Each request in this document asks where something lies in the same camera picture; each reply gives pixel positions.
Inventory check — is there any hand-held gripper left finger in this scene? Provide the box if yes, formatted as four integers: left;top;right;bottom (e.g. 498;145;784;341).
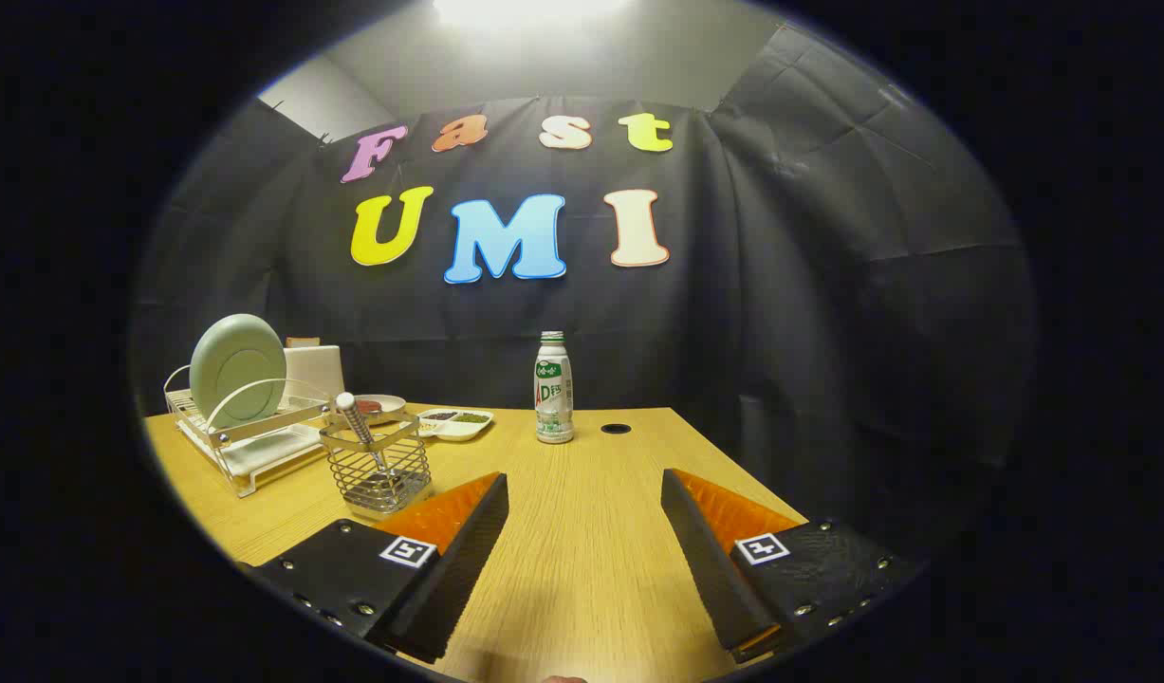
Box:
245;471;509;665

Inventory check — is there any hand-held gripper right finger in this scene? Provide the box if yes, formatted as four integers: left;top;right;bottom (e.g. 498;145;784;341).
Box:
661;468;924;665

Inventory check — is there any metal wire basket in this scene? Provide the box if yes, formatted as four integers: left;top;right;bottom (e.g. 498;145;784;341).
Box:
319;413;434;518

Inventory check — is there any spoon with blue checked handle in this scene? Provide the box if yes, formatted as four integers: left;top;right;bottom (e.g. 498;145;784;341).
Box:
335;392;393;475

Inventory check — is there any white wire dish rack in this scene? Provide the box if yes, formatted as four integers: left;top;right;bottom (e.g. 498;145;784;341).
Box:
163;365;341;499

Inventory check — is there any pale green plate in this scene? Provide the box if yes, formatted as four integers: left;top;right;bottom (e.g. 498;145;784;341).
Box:
189;314;288;430

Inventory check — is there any white divided dish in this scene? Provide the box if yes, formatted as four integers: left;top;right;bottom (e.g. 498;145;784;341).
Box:
416;408;495;443

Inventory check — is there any white green drink bottle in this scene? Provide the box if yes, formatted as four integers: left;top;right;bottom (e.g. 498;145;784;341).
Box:
533;331;575;445

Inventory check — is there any white drip tray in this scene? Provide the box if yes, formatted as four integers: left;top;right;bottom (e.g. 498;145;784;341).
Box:
219;422;326;478

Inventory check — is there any white toaster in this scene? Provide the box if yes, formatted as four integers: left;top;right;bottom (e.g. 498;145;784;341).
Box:
284;345;346;404

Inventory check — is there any black backdrop cloth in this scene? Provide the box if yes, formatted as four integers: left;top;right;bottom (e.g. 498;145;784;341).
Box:
131;24;1036;570

